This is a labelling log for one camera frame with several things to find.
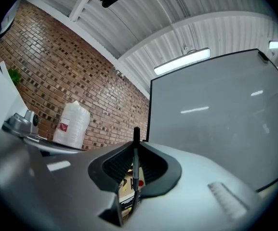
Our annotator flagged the green plant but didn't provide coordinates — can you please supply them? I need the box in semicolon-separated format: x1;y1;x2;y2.
8;68;23;86

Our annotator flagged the large grey board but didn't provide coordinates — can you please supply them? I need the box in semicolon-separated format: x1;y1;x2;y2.
145;48;278;193

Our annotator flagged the left hand-held gripper camera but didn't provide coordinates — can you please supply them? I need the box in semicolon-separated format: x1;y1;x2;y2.
1;109;40;137

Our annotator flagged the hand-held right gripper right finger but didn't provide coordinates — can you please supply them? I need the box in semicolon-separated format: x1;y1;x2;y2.
125;141;264;231

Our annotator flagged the white box with red dot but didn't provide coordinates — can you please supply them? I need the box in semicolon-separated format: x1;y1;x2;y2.
119;166;146;198

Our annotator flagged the clear plastic roll red label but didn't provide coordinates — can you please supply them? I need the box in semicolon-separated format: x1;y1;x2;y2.
53;100;91;149

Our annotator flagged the black marker pen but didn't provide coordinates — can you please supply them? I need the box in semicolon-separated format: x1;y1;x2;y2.
130;126;141;218

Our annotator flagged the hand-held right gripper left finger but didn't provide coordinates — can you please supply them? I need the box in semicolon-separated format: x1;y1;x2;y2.
0;126;134;231

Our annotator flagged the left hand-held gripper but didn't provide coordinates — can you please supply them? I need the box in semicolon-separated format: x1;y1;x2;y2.
0;41;88;157

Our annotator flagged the black rectangular block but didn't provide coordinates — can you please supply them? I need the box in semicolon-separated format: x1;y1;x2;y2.
257;51;269;64

